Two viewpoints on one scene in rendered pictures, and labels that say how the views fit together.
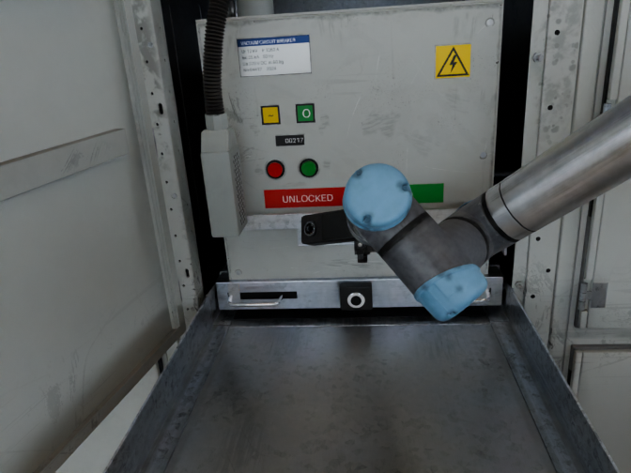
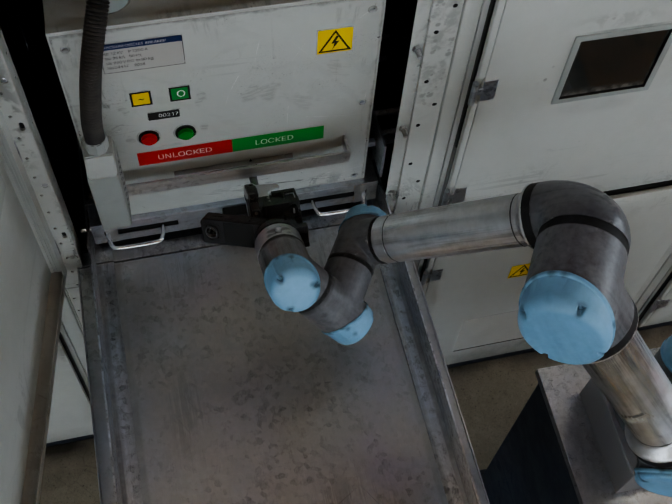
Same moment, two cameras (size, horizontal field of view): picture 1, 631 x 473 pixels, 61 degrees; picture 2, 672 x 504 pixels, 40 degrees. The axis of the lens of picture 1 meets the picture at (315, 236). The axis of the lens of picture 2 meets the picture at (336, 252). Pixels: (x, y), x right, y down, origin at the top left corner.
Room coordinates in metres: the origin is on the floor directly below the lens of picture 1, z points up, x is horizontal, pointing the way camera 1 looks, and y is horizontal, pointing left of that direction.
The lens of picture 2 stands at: (-0.03, 0.13, 2.33)
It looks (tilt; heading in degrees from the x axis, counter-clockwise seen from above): 59 degrees down; 337
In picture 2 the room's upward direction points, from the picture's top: 5 degrees clockwise
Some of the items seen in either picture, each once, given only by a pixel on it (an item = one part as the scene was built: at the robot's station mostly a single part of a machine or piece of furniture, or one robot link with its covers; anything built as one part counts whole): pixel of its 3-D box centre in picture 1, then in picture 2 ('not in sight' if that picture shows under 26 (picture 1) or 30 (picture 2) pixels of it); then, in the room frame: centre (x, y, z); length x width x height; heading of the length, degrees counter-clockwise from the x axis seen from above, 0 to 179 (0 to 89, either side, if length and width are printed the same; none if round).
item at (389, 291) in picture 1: (356, 288); (236, 201); (0.93, -0.07, 0.89); 0.54 x 0.05 x 0.06; 84
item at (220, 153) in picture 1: (224, 180); (106, 179); (0.87, 0.14, 1.14); 0.08 x 0.05 x 0.17; 174
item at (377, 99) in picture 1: (351, 161); (230, 123); (0.91, -0.07, 1.15); 0.48 x 0.01 x 0.48; 84
